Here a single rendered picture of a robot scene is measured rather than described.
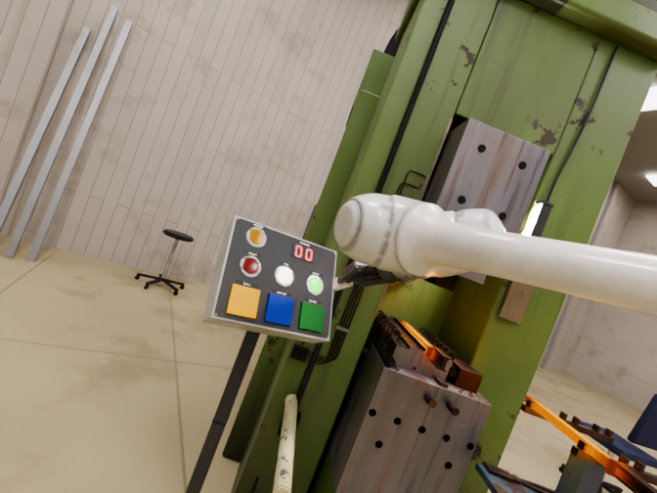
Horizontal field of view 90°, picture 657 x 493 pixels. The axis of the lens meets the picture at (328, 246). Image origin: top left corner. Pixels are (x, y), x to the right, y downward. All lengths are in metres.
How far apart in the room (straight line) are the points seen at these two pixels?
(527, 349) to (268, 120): 4.24
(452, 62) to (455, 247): 1.10
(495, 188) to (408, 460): 0.93
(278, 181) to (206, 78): 1.55
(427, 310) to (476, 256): 1.29
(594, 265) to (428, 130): 0.99
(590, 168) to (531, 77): 0.41
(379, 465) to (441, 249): 0.95
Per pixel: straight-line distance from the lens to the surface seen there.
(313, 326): 0.94
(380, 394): 1.16
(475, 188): 1.21
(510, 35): 1.59
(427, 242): 0.43
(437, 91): 1.40
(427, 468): 1.32
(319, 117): 5.25
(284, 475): 1.00
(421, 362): 1.22
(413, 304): 1.67
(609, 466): 1.13
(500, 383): 1.53
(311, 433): 1.43
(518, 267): 0.42
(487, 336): 1.44
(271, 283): 0.91
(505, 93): 1.50
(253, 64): 5.07
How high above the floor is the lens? 1.23
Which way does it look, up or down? 1 degrees down
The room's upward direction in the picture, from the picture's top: 21 degrees clockwise
